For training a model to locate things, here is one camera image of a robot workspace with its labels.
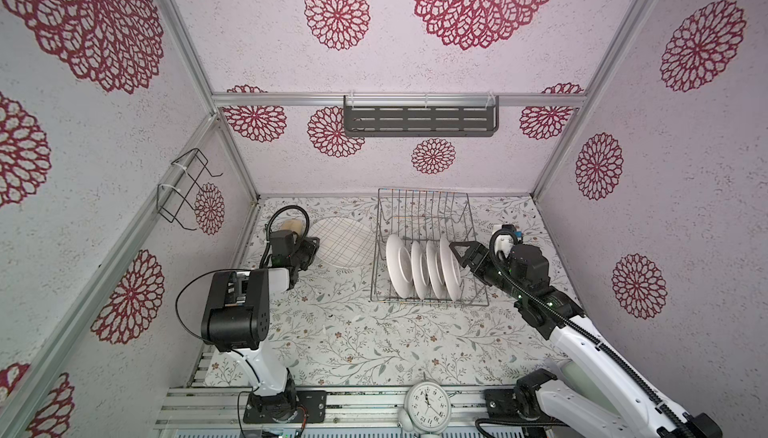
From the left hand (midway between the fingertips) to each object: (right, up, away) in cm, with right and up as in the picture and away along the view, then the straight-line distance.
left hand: (320, 243), depth 99 cm
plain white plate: (+31, -7, -14) cm, 35 cm away
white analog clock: (+31, -37, -29) cm, 56 cm away
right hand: (+39, +1, -25) cm, 47 cm away
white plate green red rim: (+26, -5, -15) cm, 30 cm away
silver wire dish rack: (+36, +9, +14) cm, 40 cm away
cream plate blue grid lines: (+7, 0, +4) cm, 9 cm away
